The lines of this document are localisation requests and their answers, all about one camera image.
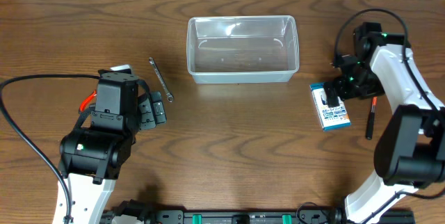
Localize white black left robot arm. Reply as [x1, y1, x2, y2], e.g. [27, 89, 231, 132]
[53, 70, 166, 223]

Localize small claw hammer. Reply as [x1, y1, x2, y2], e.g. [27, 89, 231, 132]
[365, 97, 377, 140]

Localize silver combination wrench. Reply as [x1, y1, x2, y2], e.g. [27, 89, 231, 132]
[148, 57, 174, 102]

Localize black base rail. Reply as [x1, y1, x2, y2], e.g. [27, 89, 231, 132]
[100, 199, 416, 224]

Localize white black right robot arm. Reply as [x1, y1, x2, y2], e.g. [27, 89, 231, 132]
[323, 22, 444, 223]

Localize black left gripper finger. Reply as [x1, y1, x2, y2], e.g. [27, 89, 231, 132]
[150, 91, 167, 125]
[138, 94, 157, 131]

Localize orange handled pliers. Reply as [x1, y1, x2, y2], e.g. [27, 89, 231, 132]
[79, 90, 97, 113]

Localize clear plastic container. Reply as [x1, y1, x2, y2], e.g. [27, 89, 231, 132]
[186, 15, 300, 84]

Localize white screwdriver set box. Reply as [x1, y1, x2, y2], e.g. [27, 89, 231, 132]
[309, 83, 351, 131]

